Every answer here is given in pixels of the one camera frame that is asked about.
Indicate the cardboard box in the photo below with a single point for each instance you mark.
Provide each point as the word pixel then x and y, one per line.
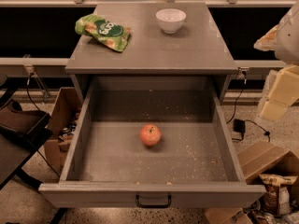
pixel 62 123
pixel 266 158

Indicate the left cardboard box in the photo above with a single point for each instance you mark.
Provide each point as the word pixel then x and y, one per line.
pixel 62 123

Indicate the black drawer handle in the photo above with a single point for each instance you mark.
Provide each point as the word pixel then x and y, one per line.
pixel 153 203

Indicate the red apple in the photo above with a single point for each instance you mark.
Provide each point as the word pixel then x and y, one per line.
pixel 150 135

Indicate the grey open drawer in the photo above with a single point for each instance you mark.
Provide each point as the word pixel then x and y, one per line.
pixel 195 162

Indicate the white ceramic bowl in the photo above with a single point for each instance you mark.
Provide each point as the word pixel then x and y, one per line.
pixel 170 20

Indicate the black power adapter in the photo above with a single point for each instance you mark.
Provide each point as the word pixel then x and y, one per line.
pixel 239 126

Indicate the black chair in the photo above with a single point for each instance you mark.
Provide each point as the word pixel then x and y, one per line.
pixel 22 134

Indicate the right cardboard box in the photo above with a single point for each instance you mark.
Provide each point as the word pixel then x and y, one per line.
pixel 266 158

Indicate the green snack bag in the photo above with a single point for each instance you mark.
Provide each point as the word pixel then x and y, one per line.
pixel 110 34

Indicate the crumpled snack bag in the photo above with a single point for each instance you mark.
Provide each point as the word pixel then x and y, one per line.
pixel 277 199

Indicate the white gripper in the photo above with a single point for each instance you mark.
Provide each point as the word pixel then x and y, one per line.
pixel 288 37

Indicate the grey cabinet counter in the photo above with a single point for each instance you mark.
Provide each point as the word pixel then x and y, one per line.
pixel 197 48

